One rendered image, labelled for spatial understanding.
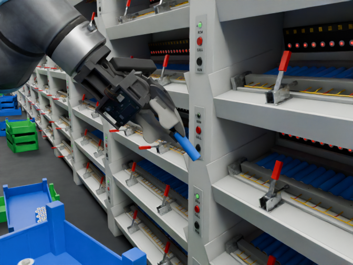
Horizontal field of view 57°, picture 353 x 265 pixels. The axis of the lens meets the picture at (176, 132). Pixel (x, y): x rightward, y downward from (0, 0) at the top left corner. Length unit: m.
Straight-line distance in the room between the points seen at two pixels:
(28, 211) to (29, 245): 1.23
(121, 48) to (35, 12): 0.81
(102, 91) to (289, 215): 0.39
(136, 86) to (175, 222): 0.53
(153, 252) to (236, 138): 0.61
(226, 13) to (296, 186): 0.36
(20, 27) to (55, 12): 0.06
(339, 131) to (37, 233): 0.45
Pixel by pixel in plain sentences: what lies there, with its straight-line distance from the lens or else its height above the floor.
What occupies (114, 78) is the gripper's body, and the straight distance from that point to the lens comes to 0.57.
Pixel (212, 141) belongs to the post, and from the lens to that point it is 0.72.
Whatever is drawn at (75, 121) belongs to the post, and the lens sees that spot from 2.04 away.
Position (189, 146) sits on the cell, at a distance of 0.61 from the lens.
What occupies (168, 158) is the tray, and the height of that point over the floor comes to 0.49.
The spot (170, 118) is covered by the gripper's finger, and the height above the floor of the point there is 0.66.
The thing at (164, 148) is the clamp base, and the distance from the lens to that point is 0.97.
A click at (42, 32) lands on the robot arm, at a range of 0.57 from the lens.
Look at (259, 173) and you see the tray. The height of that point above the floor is 0.53.
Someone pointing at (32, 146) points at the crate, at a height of 0.03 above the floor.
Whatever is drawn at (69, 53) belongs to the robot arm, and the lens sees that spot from 0.55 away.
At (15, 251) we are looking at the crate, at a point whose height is 0.51.
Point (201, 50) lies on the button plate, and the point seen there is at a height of 0.78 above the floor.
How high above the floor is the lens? 0.76
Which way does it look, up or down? 13 degrees down
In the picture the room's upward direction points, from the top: straight up
